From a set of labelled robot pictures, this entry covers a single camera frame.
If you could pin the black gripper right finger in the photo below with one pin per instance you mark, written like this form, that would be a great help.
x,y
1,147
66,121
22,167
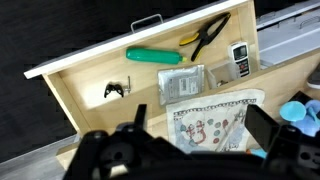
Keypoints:
x,y
260,125

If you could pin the wide white drawer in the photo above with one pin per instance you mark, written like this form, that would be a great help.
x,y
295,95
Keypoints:
x,y
290,53
283,13
286,35

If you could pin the small metal bolt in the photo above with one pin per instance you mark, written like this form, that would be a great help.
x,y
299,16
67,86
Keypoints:
x,y
128,87

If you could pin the silver foil pouch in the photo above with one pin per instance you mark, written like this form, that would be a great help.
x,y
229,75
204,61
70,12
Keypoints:
x,y
180,85

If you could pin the yellow black spring clamp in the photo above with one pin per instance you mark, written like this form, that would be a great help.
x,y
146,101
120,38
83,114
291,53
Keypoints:
x,y
206,35

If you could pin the white cabinet wooden countertop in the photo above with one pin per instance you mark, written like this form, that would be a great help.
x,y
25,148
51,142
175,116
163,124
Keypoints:
x,y
283,83

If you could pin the gray sneaker white sole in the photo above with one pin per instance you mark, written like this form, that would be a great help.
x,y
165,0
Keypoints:
x,y
315,78

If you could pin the white digital gauge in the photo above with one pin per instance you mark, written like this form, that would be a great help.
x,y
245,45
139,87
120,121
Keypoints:
x,y
240,56

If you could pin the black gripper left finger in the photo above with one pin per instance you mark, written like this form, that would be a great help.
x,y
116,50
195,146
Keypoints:
x,y
141,116

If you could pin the patterned white cloth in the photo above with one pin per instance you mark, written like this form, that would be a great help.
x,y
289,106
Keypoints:
x,y
213,123

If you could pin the clear plastic container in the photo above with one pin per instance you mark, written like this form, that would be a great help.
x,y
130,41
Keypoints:
x,y
221,71

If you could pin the small black bracket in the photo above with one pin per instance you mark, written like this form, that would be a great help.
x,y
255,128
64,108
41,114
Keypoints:
x,y
113,89

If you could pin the blue plush toy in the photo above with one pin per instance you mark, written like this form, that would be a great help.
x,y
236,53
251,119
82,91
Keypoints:
x,y
296,116

